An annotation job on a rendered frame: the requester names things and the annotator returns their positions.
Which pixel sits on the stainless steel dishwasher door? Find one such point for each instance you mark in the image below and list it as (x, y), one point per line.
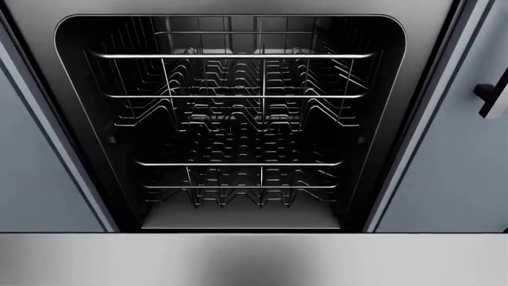
(254, 259)

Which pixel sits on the grey-blue cabinet panel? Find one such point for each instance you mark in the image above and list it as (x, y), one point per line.
(35, 167)

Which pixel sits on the stainless steel dishwasher body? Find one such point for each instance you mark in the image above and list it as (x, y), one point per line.
(416, 18)

